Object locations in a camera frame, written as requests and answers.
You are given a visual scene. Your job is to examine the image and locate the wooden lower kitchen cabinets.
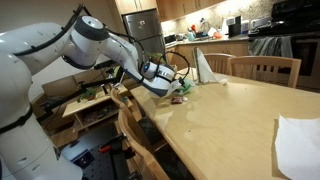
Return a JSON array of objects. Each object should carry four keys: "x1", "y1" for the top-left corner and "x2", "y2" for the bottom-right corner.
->
[{"x1": 165, "y1": 39, "x2": 250, "y2": 72}]

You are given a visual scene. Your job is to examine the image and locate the wooden upper kitchen cabinets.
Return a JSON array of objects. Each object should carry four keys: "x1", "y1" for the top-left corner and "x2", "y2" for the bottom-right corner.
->
[{"x1": 114, "y1": 0, "x2": 231, "y2": 24}]

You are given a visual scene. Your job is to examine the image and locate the black toaster oven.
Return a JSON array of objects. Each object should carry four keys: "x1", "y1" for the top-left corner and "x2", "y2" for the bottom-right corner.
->
[{"x1": 163, "y1": 33, "x2": 178, "y2": 46}]

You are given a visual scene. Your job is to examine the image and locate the colourful snack packets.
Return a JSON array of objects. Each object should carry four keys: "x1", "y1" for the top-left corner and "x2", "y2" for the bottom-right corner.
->
[{"x1": 146, "y1": 52, "x2": 168, "y2": 65}]

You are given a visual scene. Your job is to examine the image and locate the wooden chair with dark cushion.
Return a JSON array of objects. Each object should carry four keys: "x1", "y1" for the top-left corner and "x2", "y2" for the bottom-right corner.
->
[
  {"x1": 117, "y1": 108, "x2": 196, "y2": 180},
  {"x1": 109, "y1": 87, "x2": 169, "y2": 153}
]

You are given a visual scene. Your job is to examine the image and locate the small potted green plant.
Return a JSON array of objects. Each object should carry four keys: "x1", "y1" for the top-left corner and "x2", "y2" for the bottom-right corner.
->
[{"x1": 78, "y1": 86, "x2": 99, "y2": 103}]

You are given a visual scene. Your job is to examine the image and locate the wooden kitchen cabinets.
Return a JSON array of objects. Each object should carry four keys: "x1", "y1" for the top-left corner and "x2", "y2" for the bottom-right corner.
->
[
  {"x1": 165, "y1": 39, "x2": 250, "y2": 72},
  {"x1": 114, "y1": 0, "x2": 231, "y2": 24}
]

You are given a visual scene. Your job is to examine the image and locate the black coffee maker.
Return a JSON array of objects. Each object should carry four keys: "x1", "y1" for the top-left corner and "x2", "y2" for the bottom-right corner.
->
[{"x1": 227, "y1": 15, "x2": 242, "y2": 38}]

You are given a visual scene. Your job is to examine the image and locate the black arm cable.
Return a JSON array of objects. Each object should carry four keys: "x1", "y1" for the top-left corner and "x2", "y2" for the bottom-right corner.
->
[{"x1": 11, "y1": 3, "x2": 191, "y2": 83}]

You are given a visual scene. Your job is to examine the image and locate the stainless steel refrigerator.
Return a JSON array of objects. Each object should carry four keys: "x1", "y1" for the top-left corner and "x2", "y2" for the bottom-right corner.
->
[{"x1": 121, "y1": 8, "x2": 167, "y2": 64}]

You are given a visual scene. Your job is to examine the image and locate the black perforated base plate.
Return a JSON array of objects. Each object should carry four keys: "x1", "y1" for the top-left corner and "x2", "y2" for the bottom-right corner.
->
[{"x1": 70, "y1": 143, "x2": 144, "y2": 180}]

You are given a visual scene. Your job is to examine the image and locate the wooden coffee table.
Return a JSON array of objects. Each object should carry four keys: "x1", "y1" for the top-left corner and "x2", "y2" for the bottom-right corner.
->
[{"x1": 61, "y1": 83, "x2": 130, "y2": 134}]

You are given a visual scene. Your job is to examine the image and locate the white napkin stack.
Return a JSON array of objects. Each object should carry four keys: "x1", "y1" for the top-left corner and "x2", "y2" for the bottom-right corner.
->
[{"x1": 194, "y1": 47, "x2": 228, "y2": 85}]

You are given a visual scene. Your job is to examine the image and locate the dish rack with dishes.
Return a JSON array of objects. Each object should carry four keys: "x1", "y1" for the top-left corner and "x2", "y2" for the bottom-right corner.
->
[{"x1": 194, "y1": 18, "x2": 212, "y2": 39}]

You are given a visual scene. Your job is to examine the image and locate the yellow green pillow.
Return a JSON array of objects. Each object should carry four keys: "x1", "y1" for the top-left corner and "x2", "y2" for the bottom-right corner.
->
[{"x1": 112, "y1": 65, "x2": 123, "y2": 79}]

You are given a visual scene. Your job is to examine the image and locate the cluttered low wooden table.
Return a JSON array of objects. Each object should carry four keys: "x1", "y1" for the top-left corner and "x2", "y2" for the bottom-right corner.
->
[{"x1": 28, "y1": 64, "x2": 145, "y2": 138}]

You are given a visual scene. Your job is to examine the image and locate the grey towel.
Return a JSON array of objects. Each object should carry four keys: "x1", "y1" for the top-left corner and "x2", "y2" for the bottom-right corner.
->
[{"x1": 247, "y1": 35, "x2": 294, "y2": 58}]

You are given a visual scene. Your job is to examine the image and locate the metal napkin holder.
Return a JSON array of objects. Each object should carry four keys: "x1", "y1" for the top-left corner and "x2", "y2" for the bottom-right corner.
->
[{"x1": 190, "y1": 46, "x2": 202, "y2": 86}]

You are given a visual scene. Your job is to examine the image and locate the wooden slat back chair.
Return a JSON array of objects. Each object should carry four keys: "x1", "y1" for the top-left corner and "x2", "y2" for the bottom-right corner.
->
[
  {"x1": 226, "y1": 55, "x2": 302, "y2": 89},
  {"x1": 202, "y1": 53, "x2": 233, "y2": 76}
]

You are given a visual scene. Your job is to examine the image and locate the black stereo camera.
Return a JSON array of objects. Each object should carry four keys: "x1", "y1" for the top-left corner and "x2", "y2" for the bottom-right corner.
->
[{"x1": 93, "y1": 59, "x2": 116, "y2": 71}]

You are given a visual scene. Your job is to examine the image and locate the crumpled white tissue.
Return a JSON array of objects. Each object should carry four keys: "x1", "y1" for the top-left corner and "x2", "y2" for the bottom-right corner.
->
[{"x1": 216, "y1": 77, "x2": 229, "y2": 86}]

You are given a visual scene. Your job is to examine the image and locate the black kitchen stove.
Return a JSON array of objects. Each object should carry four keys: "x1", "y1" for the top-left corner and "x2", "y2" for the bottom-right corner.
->
[{"x1": 247, "y1": 0, "x2": 320, "y2": 91}]

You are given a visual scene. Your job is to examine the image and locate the green marshmallow pack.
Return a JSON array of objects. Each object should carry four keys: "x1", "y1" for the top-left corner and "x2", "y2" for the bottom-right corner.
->
[{"x1": 176, "y1": 78, "x2": 196, "y2": 97}]

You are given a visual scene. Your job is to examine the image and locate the teal container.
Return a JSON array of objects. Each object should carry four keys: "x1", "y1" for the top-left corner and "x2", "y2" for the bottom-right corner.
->
[{"x1": 186, "y1": 30, "x2": 196, "y2": 42}]

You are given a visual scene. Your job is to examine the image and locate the black camera boom stand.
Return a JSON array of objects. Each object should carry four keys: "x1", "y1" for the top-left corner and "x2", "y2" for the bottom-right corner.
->
[{"x1": 34, "y1": 66, "x2": 128, "y2": 124}]

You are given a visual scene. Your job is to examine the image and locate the white paper sheet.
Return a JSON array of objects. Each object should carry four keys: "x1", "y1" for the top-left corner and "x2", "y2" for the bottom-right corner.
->
[{"x1": 273, "y1": 114, "x2": 320, "y2": 180}]

